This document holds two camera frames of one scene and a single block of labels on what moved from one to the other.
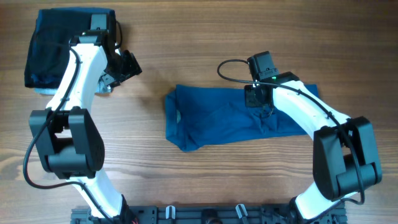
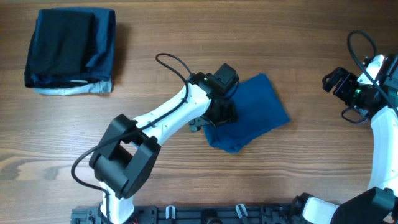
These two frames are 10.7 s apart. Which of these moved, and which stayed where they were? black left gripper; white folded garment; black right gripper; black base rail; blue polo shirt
Moved: black right gripper; black left gripper; blue polo shirt
Stayed: black base rail; white folded garment
